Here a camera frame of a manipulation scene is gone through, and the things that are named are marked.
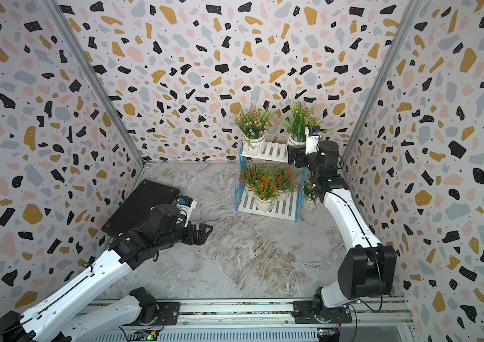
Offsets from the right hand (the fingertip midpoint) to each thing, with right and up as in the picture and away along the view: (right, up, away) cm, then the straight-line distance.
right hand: (301, 144), depth 79 cm
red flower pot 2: (-4, -14, +14) cm, 20 cm away
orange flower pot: (-13, -17, +10) cm, 24 cm away
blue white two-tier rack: (-1, -26, +23) cm, 35 cm away
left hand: (-35, -29, -4) cm, 46 cm away
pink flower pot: (+8, -22, +18) cm, 30 cm away
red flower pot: (-20, -10, +14) cm, 27 cm away
